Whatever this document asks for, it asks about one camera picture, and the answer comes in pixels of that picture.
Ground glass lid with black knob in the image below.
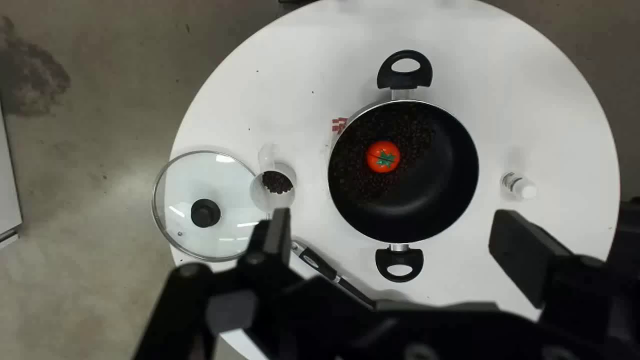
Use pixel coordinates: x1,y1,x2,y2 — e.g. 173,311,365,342
149,148,272,264

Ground black two-handled cooking pot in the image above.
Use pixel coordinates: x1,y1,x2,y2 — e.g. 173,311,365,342
326,48,481,284

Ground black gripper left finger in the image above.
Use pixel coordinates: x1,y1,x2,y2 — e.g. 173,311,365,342
260,205,294,269

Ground clear plastic cup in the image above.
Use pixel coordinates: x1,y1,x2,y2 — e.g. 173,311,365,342
248,141,298,212

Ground small white bottle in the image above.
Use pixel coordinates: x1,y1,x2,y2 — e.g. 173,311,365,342
500,170,537,201

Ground small red tomato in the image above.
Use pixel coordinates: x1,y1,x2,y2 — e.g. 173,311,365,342
363,138,404,176

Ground black ladle with metal handle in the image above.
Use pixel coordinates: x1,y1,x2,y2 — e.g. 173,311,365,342
289,240,375,308

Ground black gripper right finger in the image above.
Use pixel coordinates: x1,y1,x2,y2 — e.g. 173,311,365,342
487,207,578,310

